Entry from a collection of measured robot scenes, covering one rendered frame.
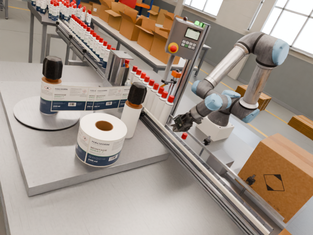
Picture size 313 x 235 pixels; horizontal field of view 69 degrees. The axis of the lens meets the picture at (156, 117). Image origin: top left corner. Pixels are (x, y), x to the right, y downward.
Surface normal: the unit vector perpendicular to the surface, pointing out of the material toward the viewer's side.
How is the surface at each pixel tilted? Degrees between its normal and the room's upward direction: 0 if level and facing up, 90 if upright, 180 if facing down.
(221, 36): 90
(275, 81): 90
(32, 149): 0
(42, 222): 0
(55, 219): 0
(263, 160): 90
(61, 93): 90
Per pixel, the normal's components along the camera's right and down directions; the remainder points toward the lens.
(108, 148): 0.45, 0.57
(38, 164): 0.30, -0.83
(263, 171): -0.72, 0.12
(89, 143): -0.27, 0.40
